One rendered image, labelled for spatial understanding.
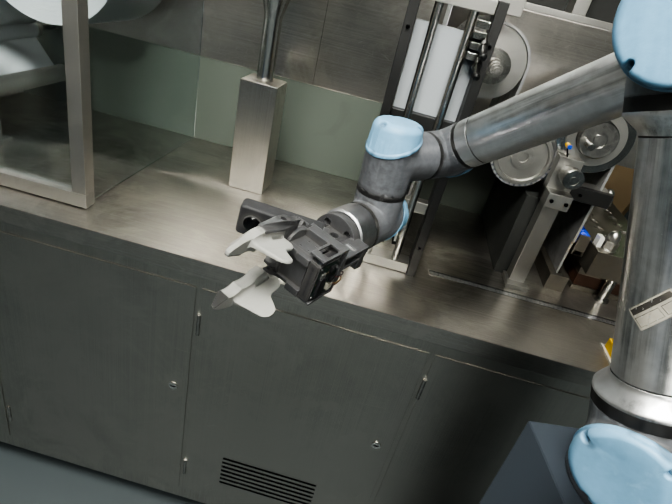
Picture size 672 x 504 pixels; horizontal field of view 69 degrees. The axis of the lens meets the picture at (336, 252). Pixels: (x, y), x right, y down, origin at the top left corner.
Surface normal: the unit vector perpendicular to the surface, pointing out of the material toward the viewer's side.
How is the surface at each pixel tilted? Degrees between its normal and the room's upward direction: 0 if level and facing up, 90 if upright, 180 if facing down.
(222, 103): 90
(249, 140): 90
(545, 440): 0
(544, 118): 106
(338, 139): 90
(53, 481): 0
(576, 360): 0
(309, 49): 90
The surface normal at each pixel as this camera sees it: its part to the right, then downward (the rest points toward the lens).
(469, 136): -0.77, 0.11
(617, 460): -0.74, 0.31
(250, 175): -0.17, 0.47
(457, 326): 0.22, -0.84
